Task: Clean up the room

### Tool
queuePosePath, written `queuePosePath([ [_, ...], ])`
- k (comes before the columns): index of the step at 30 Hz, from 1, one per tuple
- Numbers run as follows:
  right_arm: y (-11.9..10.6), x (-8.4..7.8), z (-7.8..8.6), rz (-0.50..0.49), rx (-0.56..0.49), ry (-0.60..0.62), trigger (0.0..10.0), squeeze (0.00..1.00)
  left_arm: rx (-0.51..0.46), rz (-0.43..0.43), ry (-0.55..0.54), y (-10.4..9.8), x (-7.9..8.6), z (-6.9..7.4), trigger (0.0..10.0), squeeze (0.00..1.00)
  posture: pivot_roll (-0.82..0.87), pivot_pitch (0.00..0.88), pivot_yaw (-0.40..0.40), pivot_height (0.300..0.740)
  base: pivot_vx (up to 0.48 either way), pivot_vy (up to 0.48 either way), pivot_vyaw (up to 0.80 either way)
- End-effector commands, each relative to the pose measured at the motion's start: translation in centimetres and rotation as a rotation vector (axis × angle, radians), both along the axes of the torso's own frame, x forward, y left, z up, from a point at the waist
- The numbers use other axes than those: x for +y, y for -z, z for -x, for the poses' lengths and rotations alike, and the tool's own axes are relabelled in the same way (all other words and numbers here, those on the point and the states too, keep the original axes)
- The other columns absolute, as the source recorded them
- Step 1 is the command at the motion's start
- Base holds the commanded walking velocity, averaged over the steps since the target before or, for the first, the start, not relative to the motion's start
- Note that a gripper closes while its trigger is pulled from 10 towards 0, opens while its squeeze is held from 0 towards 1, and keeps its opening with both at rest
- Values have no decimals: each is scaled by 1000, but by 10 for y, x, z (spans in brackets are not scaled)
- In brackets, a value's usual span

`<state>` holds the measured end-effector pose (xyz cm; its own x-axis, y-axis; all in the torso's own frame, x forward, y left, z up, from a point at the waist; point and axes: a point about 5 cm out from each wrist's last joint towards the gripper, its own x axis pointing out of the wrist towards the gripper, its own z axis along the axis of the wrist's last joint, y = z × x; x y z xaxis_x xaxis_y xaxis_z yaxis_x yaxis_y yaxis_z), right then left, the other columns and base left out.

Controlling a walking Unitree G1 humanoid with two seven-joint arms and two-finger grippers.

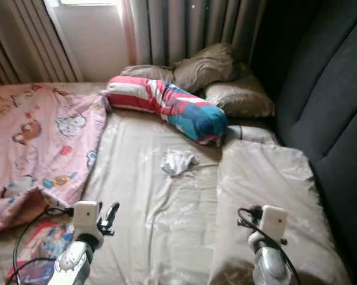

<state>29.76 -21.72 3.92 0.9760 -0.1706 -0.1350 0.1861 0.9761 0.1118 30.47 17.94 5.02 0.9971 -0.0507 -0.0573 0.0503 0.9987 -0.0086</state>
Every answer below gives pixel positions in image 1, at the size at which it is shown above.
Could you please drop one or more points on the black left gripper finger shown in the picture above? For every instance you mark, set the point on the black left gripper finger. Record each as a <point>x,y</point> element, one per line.
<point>113,212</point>

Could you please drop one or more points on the colourful glossy magazine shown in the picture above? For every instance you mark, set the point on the colourful glossy magazine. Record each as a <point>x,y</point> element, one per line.
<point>47,243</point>

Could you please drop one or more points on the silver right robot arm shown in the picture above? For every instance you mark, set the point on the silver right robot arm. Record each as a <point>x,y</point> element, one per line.
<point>270,264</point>

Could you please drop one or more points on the beige satin duvet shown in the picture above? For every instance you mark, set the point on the beige satin duvet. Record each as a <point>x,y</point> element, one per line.
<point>267,190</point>

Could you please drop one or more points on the white rolled pillow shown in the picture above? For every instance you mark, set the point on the white rolled pillow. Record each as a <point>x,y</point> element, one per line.
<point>252,134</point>

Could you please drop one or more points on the pink cartoon print blanket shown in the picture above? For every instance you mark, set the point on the pink cartoon print blanket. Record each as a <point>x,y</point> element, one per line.
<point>35,142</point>

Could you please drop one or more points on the red white blue bolster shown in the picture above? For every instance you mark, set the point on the red white blue bolster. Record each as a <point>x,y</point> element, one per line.
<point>175,105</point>

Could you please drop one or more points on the dark grey padded panel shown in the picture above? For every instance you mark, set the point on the dark grey padded panel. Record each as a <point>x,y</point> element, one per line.
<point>327,89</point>

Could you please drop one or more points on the pink sheer curtain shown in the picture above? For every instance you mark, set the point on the pink sheer curtain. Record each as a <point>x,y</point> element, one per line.
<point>129,29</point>

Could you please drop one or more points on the grey pleated curtain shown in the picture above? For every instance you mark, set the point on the grey pleated curtain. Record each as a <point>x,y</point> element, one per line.
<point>190,24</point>
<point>29,35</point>

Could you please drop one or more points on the bright window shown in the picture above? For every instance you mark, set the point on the bright window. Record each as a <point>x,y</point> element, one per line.
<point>89,2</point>

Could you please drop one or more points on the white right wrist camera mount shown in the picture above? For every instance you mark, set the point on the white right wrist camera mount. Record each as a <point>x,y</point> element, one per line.
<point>273,221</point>

